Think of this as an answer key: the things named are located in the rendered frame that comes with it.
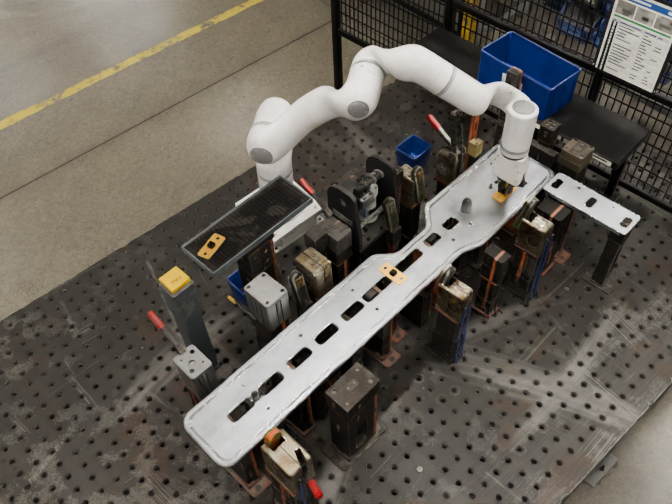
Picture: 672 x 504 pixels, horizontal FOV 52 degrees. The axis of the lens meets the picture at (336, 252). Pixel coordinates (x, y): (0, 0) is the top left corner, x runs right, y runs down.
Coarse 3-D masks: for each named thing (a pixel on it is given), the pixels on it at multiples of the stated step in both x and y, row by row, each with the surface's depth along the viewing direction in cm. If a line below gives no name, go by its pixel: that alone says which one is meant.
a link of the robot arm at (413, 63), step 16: (368, 48) 192; (400, 48) 181; (416, 48) 180; (352, 64) 194; (384, 64) 185; (400, 64) 181; (416, 64) 179; (432, 64) 180; (448, 64) 183; (416, 80) 183; (432, 80) 182; (448, 80) 182
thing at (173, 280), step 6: (174, 270) 182; (180, 270) 182; (162, 276) 181; (168, 276) 181; (174, 276) 181; (180, 276) 181; (186, 276) 181; (162, 282) 180; (168, 282) 180; (174, 282) 180; (180, 282) 180; (186, 282) 180; (168, 288) 179; (174, 288) 179
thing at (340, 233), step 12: (324, 228) 200; (336, 228) 200; (348, 228) 200; (336, 240) 197; (348, 240) 202; (336, 252) 202; (348, 252) 206; (336, 264) 206; (348, 264) 213; (336, 276) 212
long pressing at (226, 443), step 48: (480, 192) 218; (528, 192) 217; (480, 240) 206; (336, 288) 196; (288, 336) 187; (336, 336) 186; (240, 384) 178; (288, 384) 178; (192, 432) 171; (240, 432) 170
